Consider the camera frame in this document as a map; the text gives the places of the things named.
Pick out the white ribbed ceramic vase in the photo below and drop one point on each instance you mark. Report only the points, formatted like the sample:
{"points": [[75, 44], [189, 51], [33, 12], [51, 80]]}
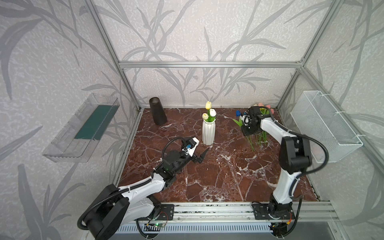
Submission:
{"points": [[208, 132]]}

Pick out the white artificial tulip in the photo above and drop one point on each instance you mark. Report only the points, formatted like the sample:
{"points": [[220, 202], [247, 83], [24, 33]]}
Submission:
{"points": [[212, 113]]}

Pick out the clear plastic wall tray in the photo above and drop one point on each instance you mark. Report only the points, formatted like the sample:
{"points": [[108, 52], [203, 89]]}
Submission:
{"points": [[79, 138]]}

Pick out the black cylindrical vase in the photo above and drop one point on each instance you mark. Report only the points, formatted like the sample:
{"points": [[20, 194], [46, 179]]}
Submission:
{"points": [[157, 110]]}

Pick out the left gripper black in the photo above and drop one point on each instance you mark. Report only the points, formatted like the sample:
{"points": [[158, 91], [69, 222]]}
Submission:
{"points": [[191, 157]]}

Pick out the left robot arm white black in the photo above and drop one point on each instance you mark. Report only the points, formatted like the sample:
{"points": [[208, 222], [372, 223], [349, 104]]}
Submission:
{"points": [[115, 206]]}

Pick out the yellow artificial tulip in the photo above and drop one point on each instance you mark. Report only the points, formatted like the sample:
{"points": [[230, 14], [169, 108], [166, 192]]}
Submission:
{"points": [[208, 107]]}

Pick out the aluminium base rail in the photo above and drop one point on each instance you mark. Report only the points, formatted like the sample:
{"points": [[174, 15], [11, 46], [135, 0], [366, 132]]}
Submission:
{"points": [[231, 217]]}

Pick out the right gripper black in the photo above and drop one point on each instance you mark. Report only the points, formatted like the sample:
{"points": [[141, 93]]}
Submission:
{"points": [[248, 129]]}

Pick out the white wire mesh basket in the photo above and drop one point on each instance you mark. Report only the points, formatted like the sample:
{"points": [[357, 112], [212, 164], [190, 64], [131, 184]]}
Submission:
{"points": [[316, 117]]}

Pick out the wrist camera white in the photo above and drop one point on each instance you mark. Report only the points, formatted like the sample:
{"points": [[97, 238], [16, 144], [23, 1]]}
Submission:
{"points": [[245, 119], [190, 146]]}

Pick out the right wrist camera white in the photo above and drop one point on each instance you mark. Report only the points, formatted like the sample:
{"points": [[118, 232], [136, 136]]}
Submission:
{"points": [[245, 119]]}

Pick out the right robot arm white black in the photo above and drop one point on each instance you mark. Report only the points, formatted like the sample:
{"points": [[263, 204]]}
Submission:
{"points": [[294, 156]]}

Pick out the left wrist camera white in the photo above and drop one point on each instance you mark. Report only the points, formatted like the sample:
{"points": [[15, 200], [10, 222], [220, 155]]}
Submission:
{"points": [[190, 146]]}

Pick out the bunch of artificial tulips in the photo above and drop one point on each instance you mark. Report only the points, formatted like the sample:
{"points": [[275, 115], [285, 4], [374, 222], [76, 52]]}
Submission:
{"points": [[261, 137]]}

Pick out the green circuit board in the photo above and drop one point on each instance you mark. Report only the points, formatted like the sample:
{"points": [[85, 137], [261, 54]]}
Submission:
{"points": [[155, 226]]}

